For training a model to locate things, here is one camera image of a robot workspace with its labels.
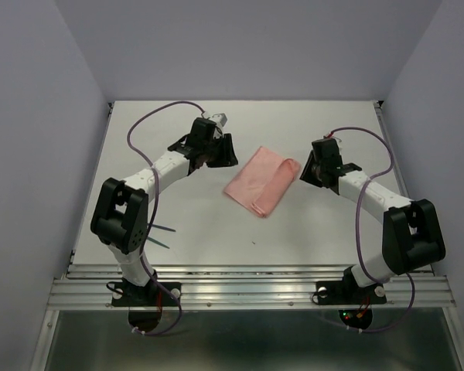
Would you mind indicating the teal plastic utensil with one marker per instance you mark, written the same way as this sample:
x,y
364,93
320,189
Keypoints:
x,y
160,227

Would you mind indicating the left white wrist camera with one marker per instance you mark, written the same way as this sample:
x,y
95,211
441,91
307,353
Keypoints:
x,y
220,120

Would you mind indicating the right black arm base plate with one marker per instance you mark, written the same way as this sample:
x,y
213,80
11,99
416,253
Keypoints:
x,y
337,293

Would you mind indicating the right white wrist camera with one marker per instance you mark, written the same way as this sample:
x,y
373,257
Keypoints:
x,y
336,139

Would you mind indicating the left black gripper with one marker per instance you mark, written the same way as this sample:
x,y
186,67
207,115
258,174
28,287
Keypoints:
x,y
227,157

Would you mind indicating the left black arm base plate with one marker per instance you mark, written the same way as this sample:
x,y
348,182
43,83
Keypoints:
x,y
127,295

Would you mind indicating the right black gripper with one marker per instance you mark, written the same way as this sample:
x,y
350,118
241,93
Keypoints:
x,y
306,175

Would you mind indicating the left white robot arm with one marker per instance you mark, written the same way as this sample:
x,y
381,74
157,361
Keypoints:
x,y
120,218

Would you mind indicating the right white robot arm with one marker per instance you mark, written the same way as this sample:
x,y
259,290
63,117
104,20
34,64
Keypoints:
x,y
411,236

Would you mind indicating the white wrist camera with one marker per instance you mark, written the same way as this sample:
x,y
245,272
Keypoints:
x,y
220,120
336,139

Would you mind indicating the teal plastic spoon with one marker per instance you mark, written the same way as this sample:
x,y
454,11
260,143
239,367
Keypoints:
x,y
157,242

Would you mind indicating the pink satin napkin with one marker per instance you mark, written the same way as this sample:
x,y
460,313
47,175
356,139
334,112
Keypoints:
x,y
260,185

